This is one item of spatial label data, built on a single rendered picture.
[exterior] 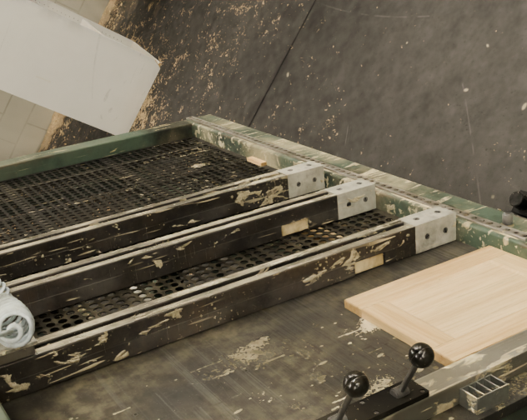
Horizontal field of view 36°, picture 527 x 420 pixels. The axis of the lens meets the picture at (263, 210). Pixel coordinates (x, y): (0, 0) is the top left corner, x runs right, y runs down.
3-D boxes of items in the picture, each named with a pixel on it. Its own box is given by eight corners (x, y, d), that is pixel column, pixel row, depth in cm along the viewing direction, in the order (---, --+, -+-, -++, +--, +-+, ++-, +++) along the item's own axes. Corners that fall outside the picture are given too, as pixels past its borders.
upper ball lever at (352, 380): (352, 431, 121) (378, 382, 112) (332, 441, 119) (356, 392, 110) (338, 410, 123) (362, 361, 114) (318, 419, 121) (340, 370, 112)
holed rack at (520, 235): (534, 237, 177) (534, 235, 177) (524, 241, 176) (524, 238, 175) (193, 117, 312) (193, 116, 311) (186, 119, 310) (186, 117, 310)
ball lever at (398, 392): (414, 402, 127) (443, 353, 117) (395, 411, 125) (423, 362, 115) (399, 382, 129) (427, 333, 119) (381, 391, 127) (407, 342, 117)
